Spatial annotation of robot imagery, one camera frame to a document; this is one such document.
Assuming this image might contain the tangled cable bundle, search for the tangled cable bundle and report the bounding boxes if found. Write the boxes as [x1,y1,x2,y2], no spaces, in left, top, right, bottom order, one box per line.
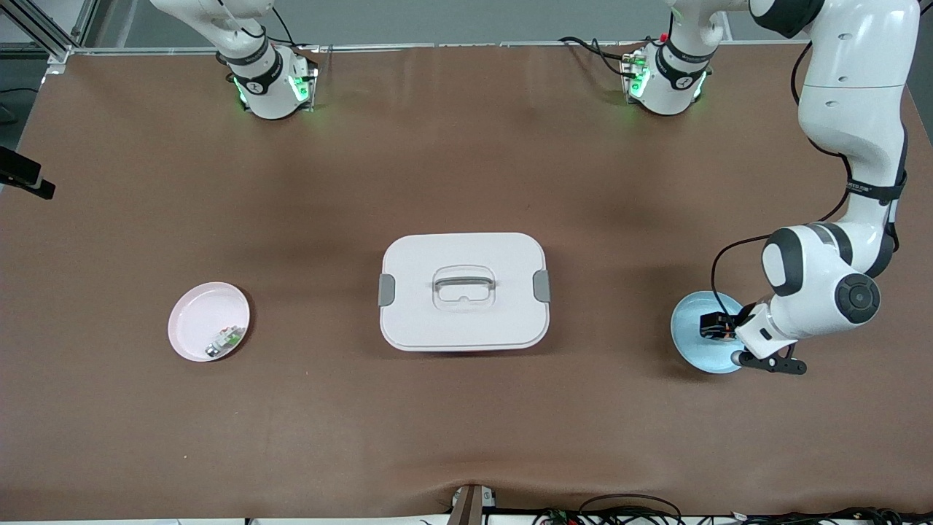
[536,507,933,525]

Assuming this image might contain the green push-button switch white body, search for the green push-button switch white body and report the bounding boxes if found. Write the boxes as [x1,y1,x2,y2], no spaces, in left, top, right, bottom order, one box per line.
[205,325,245,359]

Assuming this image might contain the brown stand post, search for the brown stand post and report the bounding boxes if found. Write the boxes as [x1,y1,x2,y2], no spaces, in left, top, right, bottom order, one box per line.
[450,484,498,525]

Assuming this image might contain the black looped cable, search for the black looped cable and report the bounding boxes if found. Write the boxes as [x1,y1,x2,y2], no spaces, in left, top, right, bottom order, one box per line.
[579,494,684,525]

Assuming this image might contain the aluminium frame profile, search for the aluminium frame profile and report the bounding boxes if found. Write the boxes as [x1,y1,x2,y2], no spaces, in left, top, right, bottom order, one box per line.
[0,0,99,63]

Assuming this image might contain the black right arm base cable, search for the black right arm base cable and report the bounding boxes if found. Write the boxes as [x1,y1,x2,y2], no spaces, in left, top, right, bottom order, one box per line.
[271,6,300,50]

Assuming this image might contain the white lidded storage box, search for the white lidded storage box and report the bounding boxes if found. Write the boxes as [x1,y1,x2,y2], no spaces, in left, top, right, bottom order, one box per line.
[378,232,552,353]

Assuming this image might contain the light blue round plate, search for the light blue round plate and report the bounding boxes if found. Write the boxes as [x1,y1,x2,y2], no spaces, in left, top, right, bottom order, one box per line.
[670,290,757,375]

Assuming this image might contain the black left arm base cables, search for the black left arm base cables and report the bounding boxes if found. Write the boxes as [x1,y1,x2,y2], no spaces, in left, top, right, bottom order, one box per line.
[558,35,642,77]

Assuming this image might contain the brown table mat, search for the brown table mat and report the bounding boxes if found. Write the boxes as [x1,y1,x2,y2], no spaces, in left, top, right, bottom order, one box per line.
[0,44,933,520]

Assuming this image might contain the pale pink round plate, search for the pale pink round plate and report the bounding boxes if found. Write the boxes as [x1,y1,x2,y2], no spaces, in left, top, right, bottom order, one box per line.
[168,281,251,363]

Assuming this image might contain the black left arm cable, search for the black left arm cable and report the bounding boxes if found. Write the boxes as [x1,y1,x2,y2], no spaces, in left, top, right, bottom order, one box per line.
[711,40,908,322]

